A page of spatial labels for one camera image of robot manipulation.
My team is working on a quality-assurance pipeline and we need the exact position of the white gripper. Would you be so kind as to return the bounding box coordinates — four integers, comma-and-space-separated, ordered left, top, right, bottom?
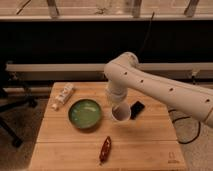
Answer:
106, 86, 127, 106

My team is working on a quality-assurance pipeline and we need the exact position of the white ceramic cup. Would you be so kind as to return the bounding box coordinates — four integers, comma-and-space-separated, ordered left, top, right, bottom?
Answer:
111, 102, 131, 121

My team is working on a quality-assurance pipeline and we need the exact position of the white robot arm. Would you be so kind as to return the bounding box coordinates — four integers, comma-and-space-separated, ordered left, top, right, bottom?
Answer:
104, 52, 213, 128

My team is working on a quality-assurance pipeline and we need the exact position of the green ceramic bowl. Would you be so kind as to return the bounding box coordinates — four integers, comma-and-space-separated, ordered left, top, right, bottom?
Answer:
68, 99, 102, 129

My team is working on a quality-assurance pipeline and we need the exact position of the black rectangular phone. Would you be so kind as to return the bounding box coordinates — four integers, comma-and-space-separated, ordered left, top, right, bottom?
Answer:
131, 101, 145, 120

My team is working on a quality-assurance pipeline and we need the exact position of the white tube bottle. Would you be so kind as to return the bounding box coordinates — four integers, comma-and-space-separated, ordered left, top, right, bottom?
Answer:
52, 83, 74, 111

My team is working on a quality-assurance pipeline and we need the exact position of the white baseboard heater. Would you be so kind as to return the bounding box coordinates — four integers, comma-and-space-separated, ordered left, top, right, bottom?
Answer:
6, 62, 213, 81

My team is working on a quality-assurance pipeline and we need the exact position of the black office chair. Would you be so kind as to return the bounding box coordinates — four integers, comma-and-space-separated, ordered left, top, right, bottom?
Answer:
0, 61, 38, 148

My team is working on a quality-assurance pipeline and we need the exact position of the black cable on floor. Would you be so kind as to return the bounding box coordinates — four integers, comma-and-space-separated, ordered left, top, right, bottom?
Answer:
168, 108, 202, 145

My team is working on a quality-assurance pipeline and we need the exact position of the black hanging cable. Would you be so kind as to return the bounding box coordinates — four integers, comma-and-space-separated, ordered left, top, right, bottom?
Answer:
138, 11, 156, 58

